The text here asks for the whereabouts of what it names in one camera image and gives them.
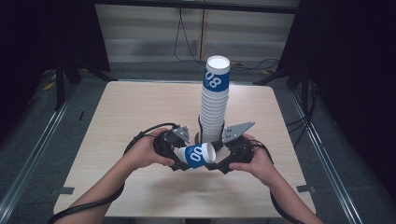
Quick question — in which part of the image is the black hanging cable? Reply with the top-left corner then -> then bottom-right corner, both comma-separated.
173,7 -> 206,67

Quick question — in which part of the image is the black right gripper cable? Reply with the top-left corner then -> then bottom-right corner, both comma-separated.
247,139 -> 308,224

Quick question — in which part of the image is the metal floor rail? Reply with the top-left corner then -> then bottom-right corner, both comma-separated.
289,89 -> 366,224
0,83 -> 80,220

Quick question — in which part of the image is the black floor cable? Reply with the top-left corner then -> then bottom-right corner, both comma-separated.
230,57 -> 281,75

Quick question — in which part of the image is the black wire cup holder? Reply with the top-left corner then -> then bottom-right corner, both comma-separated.
193,115 -> 226,151

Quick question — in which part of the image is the person's left hand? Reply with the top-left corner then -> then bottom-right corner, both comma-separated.
123,127 -> 177,171

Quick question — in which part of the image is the bundle of black cables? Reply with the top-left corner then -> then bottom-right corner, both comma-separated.
285,69 -> 319,148

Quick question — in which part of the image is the blue banded single paper cup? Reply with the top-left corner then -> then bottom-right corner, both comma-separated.
177,142 -> 218,170

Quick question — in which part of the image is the grey tape piece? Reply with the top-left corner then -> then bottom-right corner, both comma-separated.
49,186 -> 76,196
296,184 -> 317,194

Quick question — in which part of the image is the person's right hand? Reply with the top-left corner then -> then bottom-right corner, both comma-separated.
228,133 -> 276,189

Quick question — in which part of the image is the stack of white paper cups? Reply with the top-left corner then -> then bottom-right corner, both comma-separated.
199,55 -> 232,144

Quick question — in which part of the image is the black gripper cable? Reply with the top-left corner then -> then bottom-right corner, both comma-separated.
247,139 -> 308,224
46,122 -> 181,224

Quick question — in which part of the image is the black metal stand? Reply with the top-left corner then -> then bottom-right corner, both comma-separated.
252,62 -> 302,87
53,55 -> 119,112

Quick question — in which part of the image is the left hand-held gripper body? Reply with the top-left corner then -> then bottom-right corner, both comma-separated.
152,125 -> 191,159

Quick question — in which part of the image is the dark curtain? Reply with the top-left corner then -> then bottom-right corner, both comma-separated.
0,0 -> 111,138
276,0 -> 396,203

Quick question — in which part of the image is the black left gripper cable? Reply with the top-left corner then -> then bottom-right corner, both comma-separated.
46,122 -> 181,224

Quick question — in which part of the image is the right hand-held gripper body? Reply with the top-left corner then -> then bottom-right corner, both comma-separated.
221,120 -> 256,165

